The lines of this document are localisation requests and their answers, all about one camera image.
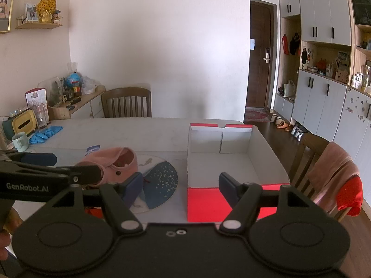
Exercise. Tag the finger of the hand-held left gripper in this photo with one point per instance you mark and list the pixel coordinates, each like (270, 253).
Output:
(88, 174)
(39, 159)

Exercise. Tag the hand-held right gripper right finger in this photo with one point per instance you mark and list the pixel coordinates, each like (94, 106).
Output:
(229, 186)

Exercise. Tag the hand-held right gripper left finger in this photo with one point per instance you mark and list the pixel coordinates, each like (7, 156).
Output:
(134, 186)

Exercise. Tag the red white cardboard box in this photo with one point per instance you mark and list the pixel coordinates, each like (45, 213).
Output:
(203, 205)

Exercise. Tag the person's left hand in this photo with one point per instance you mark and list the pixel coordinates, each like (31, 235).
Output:
(5, 246)

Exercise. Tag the blue rubber glove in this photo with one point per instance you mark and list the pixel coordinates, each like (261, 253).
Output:
(53, 131)
(37, 138)

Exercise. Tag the small blue white packet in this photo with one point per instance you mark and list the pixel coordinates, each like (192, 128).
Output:
(93, 149)

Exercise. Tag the pale green mug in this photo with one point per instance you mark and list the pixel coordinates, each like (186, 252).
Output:
(19, 142)

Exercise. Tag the blue printed table mat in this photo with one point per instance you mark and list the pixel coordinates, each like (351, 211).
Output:
(162, 179)

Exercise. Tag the yellow green tissue box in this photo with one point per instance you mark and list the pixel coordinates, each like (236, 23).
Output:
(21, 123)

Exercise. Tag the clear glass jar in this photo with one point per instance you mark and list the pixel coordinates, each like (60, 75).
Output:
(41, 115)

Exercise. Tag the wooden desktop organizer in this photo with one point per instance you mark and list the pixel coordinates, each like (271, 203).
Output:
(59, 113)

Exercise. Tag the white red desk calendar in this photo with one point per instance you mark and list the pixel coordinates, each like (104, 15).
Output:
(36, 98)

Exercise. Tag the white wood sideboard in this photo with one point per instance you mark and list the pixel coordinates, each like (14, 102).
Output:
(92, 104)

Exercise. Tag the clear plastic bag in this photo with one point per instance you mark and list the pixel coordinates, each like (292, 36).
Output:
(57, 89)

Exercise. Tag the patterned red doormat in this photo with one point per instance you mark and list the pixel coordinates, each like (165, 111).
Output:
(256, 115)

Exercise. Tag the row of shoes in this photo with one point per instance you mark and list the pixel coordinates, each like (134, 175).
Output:
(289, 128)

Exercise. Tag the blue globe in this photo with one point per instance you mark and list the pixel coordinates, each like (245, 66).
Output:
(73, 79)

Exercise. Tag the white plastic bag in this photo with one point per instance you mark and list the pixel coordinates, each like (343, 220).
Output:
(88, 86)

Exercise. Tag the wooden slatted chair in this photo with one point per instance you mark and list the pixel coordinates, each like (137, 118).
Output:
(126, 92)

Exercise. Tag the wooden chair with draped cloths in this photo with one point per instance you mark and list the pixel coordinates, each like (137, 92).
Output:
(314, 144)

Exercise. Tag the pink fringed scarf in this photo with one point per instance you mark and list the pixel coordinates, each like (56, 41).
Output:
(333, 168)

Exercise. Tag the dark wooden door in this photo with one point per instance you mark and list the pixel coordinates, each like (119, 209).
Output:
(258, 78)

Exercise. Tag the white tote bag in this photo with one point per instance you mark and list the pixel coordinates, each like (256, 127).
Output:
(289, 90)

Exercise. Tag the red cloth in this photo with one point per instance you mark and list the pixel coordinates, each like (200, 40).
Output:
(350, 197)

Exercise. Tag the white cabinet with stickers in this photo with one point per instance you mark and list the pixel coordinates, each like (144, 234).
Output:
(356, 133)

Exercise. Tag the red hanging bag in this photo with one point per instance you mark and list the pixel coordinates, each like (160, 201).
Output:
(285, 45)

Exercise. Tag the golden flower ornament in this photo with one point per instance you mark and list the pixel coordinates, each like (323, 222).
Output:
(46, 7)

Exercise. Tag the gold framed figure poster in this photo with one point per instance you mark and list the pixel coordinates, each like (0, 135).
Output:
(5, 8)

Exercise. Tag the black hanging bag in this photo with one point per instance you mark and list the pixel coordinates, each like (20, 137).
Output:
(295, 45)

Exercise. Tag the wooden wall shelf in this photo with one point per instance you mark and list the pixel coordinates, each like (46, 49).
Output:
(37, 25)

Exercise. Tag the small photo frame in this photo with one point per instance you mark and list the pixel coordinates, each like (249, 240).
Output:
(31, 11)

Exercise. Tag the white wood wall cabinet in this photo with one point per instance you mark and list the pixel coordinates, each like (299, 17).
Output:
(316, 11)

